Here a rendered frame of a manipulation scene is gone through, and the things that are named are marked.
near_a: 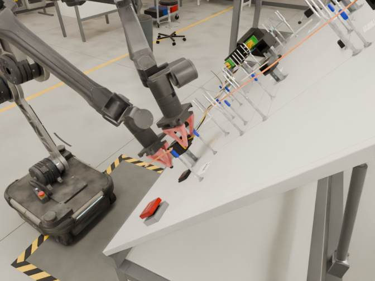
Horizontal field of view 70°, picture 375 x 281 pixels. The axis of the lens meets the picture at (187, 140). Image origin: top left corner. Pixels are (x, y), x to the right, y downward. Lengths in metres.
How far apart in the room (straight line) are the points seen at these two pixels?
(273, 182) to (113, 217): 1.78
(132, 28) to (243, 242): 0.80
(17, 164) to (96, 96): 2.10
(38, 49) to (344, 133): 0.68
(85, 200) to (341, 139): 1.73
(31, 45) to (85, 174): 1.44
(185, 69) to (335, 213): 0.60
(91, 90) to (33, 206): 1.36
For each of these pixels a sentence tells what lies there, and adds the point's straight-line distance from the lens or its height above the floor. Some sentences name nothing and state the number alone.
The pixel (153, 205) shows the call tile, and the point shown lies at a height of 1.12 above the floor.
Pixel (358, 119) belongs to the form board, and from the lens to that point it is 0.40.
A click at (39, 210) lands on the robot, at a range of 2.00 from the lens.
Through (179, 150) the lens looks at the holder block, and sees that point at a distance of 0.77.
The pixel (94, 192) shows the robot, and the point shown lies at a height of 0.24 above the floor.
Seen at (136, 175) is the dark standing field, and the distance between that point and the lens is 2.34.
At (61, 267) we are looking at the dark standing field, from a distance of 2.00.
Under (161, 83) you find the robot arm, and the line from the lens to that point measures 0.68.
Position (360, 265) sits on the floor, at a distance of 2.14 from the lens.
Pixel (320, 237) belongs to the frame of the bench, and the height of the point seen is 0.80.
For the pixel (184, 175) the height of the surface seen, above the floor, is 1.11.
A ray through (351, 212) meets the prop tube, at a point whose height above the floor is 1.21.
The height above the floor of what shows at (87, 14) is 0.44.
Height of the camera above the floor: 1.65
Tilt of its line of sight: 38 degrees down
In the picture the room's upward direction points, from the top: straight up
